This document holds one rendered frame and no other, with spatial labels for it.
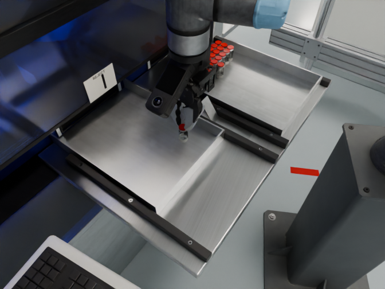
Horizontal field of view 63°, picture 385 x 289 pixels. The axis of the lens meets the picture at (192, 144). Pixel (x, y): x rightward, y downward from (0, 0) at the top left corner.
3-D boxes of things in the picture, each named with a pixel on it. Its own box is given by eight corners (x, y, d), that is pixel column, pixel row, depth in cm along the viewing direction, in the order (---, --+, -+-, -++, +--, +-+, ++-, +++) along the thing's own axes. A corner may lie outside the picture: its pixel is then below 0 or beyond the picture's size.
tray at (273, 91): (173, 87, 91) (173, 77, 89) (222, 46, 105) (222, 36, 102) (279, 139, 79) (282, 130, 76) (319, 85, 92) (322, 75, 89)
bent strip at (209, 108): (199, 118, 83) (200, 101, 79) (205, 111, 85) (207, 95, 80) (246, 141, 78) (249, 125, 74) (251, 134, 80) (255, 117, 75)
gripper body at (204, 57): (215, 90, 68) (220, 40, 58) (192, 112, 63) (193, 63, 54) (187, 76, 70) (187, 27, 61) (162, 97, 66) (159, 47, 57)
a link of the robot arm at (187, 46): (193, 42, 50) (154, 24, 53) (192, 65, 54) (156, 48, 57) (218, 22, 54) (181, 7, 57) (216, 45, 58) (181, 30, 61)
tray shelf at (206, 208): (39, 159, 77) (36, 155, 75) (201, 34, 113) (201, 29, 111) (197, 279, 59) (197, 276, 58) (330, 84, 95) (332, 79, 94)
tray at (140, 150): (52, 141, 78) (47, 132, 75) (125, 86, 91) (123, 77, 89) (157, 215, 65) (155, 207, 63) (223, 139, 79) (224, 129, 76)
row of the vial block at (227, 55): (195, 86, 91) (195, 73, 88) (228, 56, 101) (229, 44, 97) (201, 89, 91) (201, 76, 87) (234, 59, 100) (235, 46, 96)
